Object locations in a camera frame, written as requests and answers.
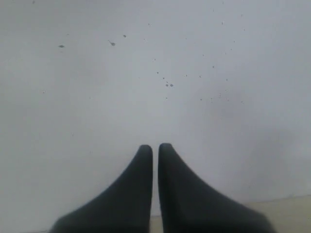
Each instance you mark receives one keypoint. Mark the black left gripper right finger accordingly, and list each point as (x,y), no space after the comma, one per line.
(189,205)

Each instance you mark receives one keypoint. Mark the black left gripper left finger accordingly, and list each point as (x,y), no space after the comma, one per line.
(124,207)

